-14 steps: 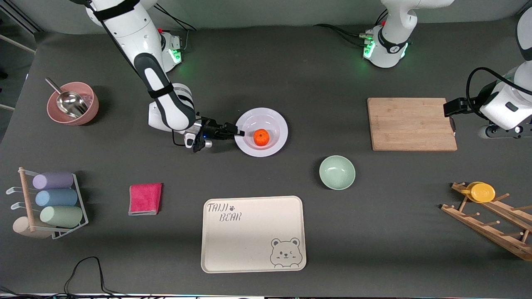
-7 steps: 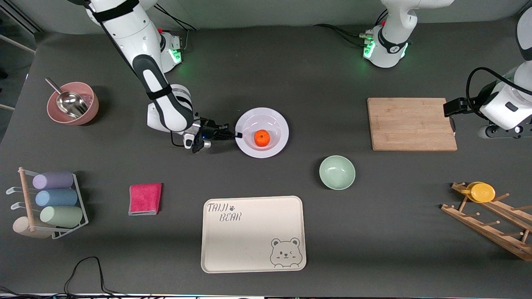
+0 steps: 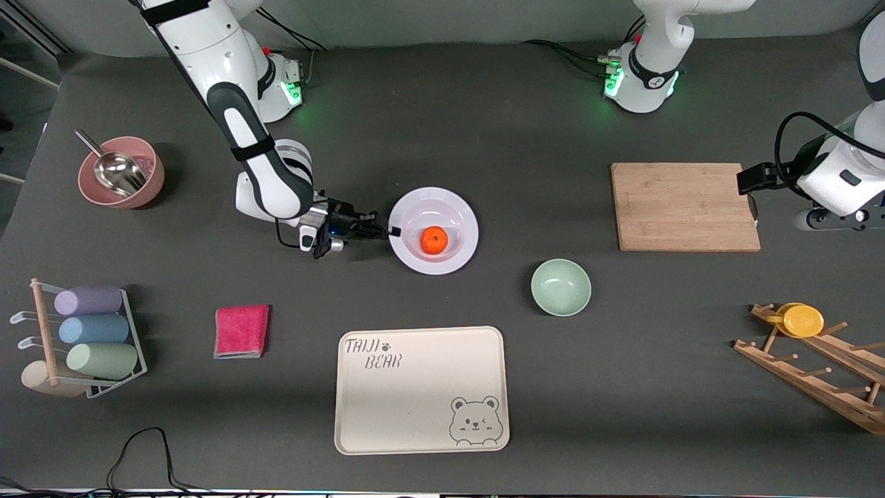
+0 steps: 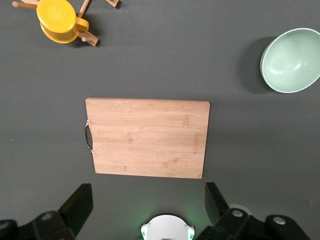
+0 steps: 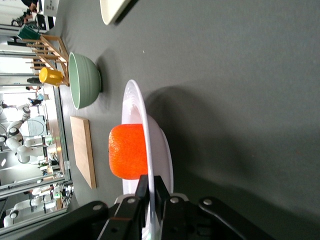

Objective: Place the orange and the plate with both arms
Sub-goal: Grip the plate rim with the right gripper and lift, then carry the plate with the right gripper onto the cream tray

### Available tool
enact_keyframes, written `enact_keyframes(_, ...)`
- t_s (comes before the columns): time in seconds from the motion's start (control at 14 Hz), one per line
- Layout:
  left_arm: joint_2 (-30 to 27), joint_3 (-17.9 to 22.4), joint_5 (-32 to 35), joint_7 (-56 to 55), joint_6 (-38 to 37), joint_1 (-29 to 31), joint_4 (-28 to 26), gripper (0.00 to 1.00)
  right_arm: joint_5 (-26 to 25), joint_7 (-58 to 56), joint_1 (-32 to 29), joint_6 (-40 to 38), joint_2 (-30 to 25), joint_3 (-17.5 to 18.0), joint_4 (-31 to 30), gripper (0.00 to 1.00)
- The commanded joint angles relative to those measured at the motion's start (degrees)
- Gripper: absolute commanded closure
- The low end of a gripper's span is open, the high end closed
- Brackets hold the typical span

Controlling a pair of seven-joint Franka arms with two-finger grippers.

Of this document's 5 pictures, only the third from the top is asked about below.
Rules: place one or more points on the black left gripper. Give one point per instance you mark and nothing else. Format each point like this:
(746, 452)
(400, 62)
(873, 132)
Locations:
(758, 178)

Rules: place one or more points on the beige bear print tray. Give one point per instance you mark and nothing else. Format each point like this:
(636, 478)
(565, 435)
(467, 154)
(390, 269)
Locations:
(415, 408)

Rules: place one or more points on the purple cup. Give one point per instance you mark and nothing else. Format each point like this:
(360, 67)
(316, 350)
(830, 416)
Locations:
(90, 301)

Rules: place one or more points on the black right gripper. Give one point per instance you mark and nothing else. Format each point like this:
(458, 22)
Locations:
(343, 223)

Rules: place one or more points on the white round plate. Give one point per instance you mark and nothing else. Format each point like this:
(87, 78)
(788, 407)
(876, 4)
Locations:
(429, 204)

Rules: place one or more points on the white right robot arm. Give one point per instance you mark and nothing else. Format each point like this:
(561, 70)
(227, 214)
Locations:
(207, 41)

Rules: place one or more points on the beige cup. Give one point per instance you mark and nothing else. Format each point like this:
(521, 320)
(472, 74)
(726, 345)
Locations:
(38, 380)

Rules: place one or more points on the metal scoop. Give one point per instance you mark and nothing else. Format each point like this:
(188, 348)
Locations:
(117, 173)

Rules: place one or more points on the light green bowl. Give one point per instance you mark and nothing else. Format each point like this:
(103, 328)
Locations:
(561, 288)

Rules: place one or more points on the yellow cup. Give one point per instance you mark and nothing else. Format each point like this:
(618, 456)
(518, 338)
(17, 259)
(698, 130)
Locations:
(803, 321)

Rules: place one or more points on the orange fruit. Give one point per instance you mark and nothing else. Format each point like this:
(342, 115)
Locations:
(434, 241)

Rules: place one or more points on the pink bowl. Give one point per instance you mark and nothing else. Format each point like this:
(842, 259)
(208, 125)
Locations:
(157, 173)

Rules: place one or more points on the wooden cutting board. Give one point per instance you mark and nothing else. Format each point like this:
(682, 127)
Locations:
(664, 214)

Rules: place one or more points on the wooden peg drying rack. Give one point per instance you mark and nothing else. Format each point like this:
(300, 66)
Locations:
(816, 384)

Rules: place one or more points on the blue cup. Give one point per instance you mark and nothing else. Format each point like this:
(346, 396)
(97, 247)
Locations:
(93, 329)

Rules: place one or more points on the green cup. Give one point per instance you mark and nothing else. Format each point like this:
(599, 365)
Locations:
(104, 360)

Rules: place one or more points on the pink folded cloth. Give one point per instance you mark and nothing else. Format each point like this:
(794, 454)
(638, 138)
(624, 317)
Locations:
(242, 332)

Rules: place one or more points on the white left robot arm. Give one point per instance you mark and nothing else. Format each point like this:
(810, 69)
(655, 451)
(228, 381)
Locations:
(657, 41)

